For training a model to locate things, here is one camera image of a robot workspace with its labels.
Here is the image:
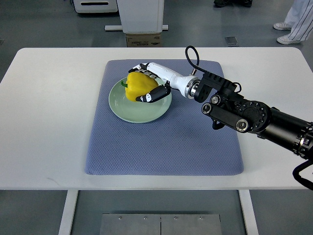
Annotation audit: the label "small grey floor hatch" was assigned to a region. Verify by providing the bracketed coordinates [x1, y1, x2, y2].
[225, 37, 238, 46]

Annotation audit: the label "yellow bell pepper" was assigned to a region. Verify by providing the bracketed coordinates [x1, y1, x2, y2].
[121, 72, 158, 102]

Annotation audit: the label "white machine with slot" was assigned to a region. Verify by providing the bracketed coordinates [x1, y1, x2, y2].
[73, 0, 118, 14]

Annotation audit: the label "grey metal floor plate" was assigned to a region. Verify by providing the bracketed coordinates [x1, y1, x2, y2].
[100, 213, 222, 235]

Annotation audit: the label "light green plate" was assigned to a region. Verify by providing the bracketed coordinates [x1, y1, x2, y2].
[109, 78, 172, 123]

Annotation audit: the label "white right table leg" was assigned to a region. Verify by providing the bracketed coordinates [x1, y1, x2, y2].
[239, 189, 259, 235]

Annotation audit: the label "white pedestal cabinet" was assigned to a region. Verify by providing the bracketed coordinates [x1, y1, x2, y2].
[105, 0, 169, 34]

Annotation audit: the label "white left table leg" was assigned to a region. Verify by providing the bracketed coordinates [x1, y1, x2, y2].
[58, 189, 78, 235]

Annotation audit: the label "cardboard box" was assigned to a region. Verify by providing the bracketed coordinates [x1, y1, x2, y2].
[126, 33, 162, 48]

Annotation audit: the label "blue grey table mat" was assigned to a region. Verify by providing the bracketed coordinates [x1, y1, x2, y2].
[85, 59, 244, 176]

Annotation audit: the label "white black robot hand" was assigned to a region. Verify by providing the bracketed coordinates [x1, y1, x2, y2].
[129, 62, 200, 103]

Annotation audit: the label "person in black trousers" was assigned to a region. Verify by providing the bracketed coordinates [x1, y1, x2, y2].
[214, 0, 253, 8]

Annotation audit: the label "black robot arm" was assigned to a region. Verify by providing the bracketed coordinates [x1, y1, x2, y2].
[188, 62, 313, 189]

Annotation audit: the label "white table leg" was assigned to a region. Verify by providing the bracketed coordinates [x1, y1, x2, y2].
[58, 189, 78, 235]
[239, 189, 259, 235]

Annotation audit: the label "person in striped trousers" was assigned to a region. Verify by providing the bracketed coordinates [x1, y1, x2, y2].
[273, 0, 313, 45]

